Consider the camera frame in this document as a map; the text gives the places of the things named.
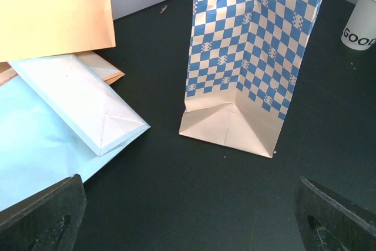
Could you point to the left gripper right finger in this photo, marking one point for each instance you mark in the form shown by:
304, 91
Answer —
329, 221

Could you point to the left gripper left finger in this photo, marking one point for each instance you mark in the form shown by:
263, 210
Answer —
47, 220

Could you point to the blue checkered paper bag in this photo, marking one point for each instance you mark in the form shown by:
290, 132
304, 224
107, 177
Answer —
244, 60

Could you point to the light blue paper bag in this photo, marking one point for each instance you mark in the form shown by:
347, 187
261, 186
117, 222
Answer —
38, 149

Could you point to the beige kraft paper bag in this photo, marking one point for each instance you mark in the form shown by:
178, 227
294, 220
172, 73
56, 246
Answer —
105, 70

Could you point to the short stack paper cups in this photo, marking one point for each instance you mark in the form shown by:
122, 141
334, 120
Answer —
359, 32

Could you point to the orange paper bag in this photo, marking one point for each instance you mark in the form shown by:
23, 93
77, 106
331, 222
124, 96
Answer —
38, 28

